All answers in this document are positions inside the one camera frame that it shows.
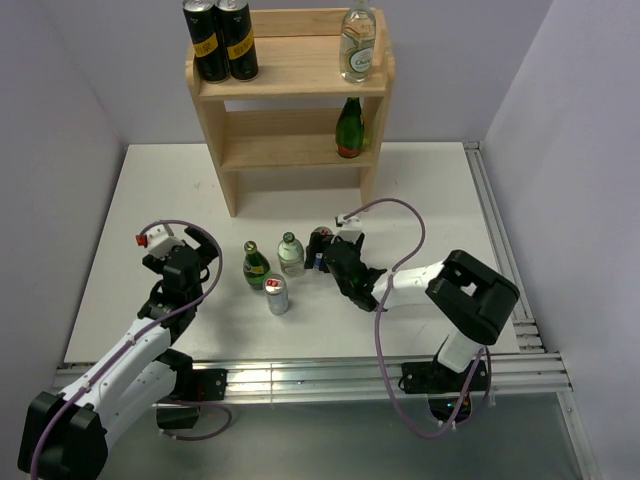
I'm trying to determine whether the green glass bottle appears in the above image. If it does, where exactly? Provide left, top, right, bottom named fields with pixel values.
left=335, top=97, right=364, bottom=158

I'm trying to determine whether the clear soda bottle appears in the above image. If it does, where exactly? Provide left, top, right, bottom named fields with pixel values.
left=339, top=0, right=377, bottom=83

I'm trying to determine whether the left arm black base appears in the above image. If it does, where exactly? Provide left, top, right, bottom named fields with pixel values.
left=156, top=363, right=228, bottom=431

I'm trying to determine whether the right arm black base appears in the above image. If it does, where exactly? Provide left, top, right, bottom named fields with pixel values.
left=398, top=361, right=472, bottom=395

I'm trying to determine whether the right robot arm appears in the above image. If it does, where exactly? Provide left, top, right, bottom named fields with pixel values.
left=305, top=230, right=520, bottom=390

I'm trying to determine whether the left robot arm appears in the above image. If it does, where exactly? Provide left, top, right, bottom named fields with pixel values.
left=17, top=220, right=222, bottom=479

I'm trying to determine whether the wooden three-tier shelf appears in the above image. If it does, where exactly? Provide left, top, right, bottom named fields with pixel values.
left=185, top=8, right=396, bottom=216

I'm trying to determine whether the clear bottle green cap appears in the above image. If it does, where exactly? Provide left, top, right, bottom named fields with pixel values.
left=277, top=232, right=305, bottom=277

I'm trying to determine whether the green bottle yellow label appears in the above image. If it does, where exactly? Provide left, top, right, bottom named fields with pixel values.
left=243, top=241, right=271, bottom=290

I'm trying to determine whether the silver can red tab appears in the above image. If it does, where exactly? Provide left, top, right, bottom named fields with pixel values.
left=263, top=274, right=289, bottom=315

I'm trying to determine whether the left black tall can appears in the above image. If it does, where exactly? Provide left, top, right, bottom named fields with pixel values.
left=182, top=0, right=230, bottom=83

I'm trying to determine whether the black tall can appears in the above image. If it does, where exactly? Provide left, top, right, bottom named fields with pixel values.
left=216, top=0, right=259, bottom=81
left=182, top=0, right=230, bottom=83

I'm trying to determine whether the right black tall can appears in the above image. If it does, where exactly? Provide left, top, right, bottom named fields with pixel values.
left=216, top=0, right=259, bottom=81

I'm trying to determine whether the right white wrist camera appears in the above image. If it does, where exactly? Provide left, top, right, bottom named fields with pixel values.
left=334, top=214, right=363, bottom=243

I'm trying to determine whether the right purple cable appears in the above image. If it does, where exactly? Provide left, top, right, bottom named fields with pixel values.
left=344, top=198, right=494, bottom=441

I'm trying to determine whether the purple cable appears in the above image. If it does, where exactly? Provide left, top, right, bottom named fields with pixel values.
left=29, top=221, right=235, bottom=480
left=344, top=198, right=494, bottom=441

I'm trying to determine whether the right aluminium rail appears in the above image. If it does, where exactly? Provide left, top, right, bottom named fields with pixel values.
left=463, top=142, right=546, bottom=353

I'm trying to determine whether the aluminium rail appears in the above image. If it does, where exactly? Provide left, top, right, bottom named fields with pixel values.
left=194, top=353, right=573, bottom=405
left=463, top=142, right=546, bottom=353

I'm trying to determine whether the front aluminium rail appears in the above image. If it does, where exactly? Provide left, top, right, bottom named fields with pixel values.
left=194, top=353, right=573, bottom=405

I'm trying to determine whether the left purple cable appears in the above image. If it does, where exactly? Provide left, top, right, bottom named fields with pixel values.
left=29, top=221, right=235, bottom=480

